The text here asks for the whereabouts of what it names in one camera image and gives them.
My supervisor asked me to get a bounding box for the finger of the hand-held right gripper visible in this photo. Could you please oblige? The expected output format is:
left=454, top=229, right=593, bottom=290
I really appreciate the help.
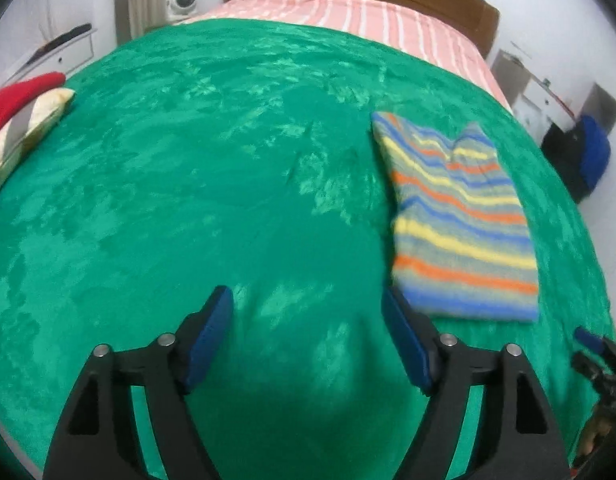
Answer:
left=570, top=351, right=605, bottom=382
left=574, top=326, right=611, bottom=357

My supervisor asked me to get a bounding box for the person's right hand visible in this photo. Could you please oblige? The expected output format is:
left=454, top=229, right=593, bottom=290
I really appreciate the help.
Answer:
left=577, top=404, right=615, bottom=467

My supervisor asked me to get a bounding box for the pink striped bed sheet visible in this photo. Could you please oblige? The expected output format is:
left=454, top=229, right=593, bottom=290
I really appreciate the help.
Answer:
left=173, top=0, right=514, bottom=113

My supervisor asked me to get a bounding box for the long black item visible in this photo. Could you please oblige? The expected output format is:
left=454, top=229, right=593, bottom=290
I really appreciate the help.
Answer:
left=25, top=23, right=93, bottom=61

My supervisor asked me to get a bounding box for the white desk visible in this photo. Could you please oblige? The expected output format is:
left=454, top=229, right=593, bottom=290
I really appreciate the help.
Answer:
left=513, top=77, right=576, bottom=143

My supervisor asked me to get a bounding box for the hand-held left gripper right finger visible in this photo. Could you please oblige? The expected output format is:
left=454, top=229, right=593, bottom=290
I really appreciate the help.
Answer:
left=380, top=286, right=571, bottom=480

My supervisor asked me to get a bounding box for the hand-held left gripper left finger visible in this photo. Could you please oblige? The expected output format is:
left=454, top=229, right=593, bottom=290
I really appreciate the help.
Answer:
left=42, top=285, right=235, bottom=480

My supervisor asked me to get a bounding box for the striped knit sweater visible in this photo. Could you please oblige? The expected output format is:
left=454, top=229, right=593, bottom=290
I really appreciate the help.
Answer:
left=370, top=111, right=540, bottom=323

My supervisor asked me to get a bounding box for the green patterned blanket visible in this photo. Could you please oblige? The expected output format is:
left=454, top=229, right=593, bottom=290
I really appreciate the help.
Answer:
left=0, top=17, right=616, bottom=480

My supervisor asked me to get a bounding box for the grey cabinet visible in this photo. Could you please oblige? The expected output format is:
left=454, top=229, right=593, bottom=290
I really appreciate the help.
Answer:
left=489, top=49, right=531, bottom=103

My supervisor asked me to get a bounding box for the blue garment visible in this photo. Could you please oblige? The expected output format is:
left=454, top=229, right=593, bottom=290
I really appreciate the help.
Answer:
left=580, top=115, right=612, bottom=193

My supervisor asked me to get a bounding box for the white side cabinet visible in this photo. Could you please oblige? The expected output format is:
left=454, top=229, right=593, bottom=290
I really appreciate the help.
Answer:
left=0, top=27, right=96, bottom=91

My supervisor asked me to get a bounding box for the red cloth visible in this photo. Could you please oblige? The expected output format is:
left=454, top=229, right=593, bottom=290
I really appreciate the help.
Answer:
left=0, top=72, right=67, bottom=141

